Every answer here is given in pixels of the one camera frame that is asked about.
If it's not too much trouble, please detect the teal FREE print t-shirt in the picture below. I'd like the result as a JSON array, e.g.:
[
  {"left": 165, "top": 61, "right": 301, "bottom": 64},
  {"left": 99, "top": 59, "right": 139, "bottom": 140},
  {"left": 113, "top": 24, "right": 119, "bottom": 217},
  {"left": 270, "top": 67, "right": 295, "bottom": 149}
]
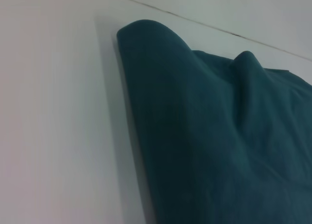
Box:
[{"left": 116, "top": 19, "right": 312, "bottom": 224}]

